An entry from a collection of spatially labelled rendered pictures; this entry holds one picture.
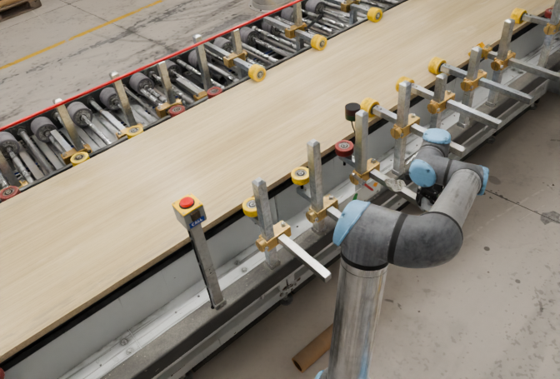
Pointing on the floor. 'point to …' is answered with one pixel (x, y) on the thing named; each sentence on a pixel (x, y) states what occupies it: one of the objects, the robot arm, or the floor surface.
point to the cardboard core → (306, 357)
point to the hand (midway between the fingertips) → (422, 207)
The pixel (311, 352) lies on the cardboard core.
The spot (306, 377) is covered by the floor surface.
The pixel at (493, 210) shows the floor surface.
